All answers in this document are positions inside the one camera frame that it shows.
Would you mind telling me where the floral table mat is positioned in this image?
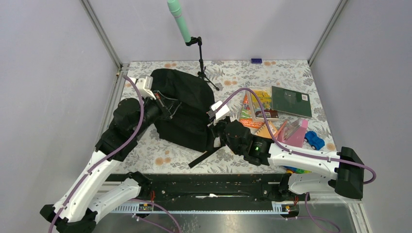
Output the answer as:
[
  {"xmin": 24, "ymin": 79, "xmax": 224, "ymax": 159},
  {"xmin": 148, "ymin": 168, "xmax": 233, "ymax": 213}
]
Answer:
[{"xmin": 115, "ymin": 60, "xmax": 336, "ymax": 174}]

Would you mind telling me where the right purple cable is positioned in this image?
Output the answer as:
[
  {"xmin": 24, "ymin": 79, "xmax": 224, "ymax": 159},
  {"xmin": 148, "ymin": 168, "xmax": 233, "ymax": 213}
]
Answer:
[{"xmin": 219, "ymin": 87, "xmax": 377, "ymax": 185}]

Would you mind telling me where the dark green notebook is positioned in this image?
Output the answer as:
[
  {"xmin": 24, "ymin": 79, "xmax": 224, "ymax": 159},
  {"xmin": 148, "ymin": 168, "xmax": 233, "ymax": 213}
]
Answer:
[{"xmin": 271, "ymin": 86, "xmax": 312, "ymax": 118}]

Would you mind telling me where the yellow spiral notepad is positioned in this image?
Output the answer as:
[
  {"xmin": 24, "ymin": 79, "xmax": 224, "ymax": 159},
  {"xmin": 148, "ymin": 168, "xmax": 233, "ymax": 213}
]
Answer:
[{"xmin": 255, "ymin": 121, "xmax": 278, "ymax": 139}]

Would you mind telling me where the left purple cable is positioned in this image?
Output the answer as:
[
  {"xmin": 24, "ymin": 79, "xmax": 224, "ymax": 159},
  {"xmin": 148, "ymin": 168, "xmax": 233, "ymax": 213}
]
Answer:
[{"xmin": 48, "ymin": 75, "xmax": 145, "ymax": 233}]

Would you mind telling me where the green microphone on tripod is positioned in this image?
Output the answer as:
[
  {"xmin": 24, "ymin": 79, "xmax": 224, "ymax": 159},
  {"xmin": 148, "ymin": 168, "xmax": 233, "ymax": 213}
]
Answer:
[{"xmin": 167, "ymin": 0, "xmax": 221, "ymax": 92}]

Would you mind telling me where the small blue block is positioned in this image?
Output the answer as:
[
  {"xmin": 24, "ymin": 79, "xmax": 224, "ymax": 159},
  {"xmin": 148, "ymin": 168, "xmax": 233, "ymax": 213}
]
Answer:
[{"xmin": 251, "ymin": 58, "xmax": 262, "ymax": 64}]

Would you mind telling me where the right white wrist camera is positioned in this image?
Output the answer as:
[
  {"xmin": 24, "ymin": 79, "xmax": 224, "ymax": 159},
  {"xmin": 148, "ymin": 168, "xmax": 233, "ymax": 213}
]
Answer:
[{"xmin": 207, "ymin": 100, "xmax": 230, "ymax": 125}]

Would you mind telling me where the yellow illustrated book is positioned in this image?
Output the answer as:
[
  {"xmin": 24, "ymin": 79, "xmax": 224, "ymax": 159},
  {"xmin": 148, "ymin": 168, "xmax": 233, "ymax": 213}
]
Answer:
[{"xmin": 246, "ymin": 86, "xmax": 279, "ymax": 122}]

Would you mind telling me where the orange illustrated book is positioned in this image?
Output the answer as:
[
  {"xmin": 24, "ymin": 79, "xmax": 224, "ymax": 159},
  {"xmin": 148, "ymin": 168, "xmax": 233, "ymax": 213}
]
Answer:
[{"xmin": 239, "ymin": 94, "xmax": 264, "ymax": 130}]

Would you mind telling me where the orange pencil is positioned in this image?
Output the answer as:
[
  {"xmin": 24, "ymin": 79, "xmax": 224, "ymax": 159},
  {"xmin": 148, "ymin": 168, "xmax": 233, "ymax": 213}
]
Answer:
[{"xmin": 275, "ymin": 120, "xmax": 288, "ymax": 138}]

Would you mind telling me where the purple cable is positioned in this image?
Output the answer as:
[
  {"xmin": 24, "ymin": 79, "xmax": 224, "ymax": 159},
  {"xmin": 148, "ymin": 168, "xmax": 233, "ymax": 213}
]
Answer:
[
  {"xmin": 219, "ymin": 87, "xmax": 377, "ymax": 185},
  {"xmin": 48, "ymin": 75, "xmax": 145, "ymax": 233}
]

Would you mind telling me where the colourful building brick bar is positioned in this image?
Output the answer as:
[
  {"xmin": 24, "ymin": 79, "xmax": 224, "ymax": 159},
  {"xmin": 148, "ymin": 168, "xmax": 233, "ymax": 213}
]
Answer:
[{"xmin": 284, "ymin": 166, "xmax": 311, "ymax": 174}]

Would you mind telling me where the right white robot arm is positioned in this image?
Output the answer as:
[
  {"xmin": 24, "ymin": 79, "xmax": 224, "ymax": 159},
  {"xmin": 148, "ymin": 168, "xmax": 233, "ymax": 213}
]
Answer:
[{"xmin": 208, "ymin": 117, "xmax": 365, "ymax": 200}]

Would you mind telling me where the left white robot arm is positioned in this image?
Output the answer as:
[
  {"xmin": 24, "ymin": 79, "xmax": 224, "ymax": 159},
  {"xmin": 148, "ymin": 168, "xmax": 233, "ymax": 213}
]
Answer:
[{"xmin": 40, "ymin": 91, "xmax": 182, "ymax": 233}]

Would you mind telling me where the pink pencil case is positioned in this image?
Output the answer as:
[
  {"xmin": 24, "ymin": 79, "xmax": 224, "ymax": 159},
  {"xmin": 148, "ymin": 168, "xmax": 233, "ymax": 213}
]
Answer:
[{"xmin": 277, "ymin": 119, "xmax": 308, "ymax": 148}]

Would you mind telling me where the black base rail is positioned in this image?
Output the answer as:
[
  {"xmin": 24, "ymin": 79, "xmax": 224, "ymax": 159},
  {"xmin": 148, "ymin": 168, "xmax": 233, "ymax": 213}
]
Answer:
[{"xmin": 106, "ymin": 173, "xmax": 311, "ymax": 206}]

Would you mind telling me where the black student backpack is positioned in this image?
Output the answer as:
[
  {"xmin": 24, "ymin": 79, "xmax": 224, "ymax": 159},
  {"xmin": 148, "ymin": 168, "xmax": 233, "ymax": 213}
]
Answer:
[{"xmin": 151, "ymin": 68, "xmax": 217, "ymax": 168}]

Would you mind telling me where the blue toy car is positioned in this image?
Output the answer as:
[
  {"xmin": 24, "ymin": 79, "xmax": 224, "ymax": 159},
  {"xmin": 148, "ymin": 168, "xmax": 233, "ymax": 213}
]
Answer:
[{"xmin": 304, "ymin": 131, "xmax": 325, "ymax": 150}]

